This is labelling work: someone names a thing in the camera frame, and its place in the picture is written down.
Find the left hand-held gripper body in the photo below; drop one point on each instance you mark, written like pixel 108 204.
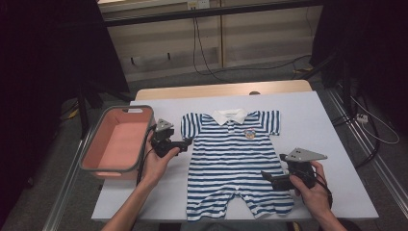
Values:
pixel 163 141

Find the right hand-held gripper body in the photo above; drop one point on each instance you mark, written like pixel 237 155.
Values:
pixel 301 170

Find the pink basket with grey rim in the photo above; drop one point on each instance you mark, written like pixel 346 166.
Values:
pixel 122 144

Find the blue white striped baby romper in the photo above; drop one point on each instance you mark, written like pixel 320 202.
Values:
pixel 231 160

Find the person's left hand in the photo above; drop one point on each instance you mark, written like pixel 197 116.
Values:
pixel 154 170

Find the person's right hand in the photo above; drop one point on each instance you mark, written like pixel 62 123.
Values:
pixel 316 199

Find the white table cover sheet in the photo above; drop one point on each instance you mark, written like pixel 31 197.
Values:
pixel 320 128

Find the light wooden table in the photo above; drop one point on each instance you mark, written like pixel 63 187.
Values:
pixel 208 89

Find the white power strip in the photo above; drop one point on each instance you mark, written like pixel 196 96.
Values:
pixel 362 118

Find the yellow floor tape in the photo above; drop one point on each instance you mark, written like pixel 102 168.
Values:
pixel 303 69
pixel 73 113

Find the black metal stand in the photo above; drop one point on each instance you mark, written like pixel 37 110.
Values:
pixel 346 89

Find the wide black curtain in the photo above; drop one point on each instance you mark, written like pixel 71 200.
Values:
pixel 48 64

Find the black horizontal metal bar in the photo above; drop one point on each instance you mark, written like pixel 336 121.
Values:
pixel 224 11

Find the narrow black curtain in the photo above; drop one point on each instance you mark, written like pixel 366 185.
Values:
pixel 378 48

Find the aluminium floor rail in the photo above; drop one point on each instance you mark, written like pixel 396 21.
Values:
pixel 64 192
pixel 378 160

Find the white wall socket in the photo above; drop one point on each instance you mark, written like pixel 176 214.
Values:
pixel 198 4

